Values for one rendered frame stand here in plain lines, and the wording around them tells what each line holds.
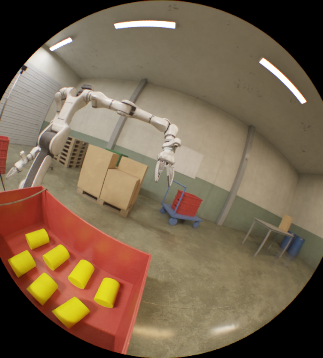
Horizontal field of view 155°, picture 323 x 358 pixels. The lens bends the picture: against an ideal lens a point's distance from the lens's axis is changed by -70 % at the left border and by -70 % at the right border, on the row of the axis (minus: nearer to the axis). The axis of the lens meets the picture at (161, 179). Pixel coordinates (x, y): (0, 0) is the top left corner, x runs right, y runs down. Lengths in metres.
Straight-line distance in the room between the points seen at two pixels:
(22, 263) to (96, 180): 2.13
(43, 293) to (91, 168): 2.26
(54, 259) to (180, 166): 3.96
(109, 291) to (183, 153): 4.03
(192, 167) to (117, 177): 2.70
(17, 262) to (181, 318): 1.24
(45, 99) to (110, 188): 5.64
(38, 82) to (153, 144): 5.94
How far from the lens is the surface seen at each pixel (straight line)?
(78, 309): 0.45
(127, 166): 2.54
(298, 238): 6.80
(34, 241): 0.61
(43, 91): 6.70
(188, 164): 4.11
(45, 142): 1.00
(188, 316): 1.41
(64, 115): 1.06
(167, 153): 0.66
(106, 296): 0.47
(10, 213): 0.68
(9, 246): 0.69
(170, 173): 0.65
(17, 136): 6.48
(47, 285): 0.48
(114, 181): 2.24
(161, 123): 0.77
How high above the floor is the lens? 1.12
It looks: 5 degrees down
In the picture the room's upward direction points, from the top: 22 degrees clockwise
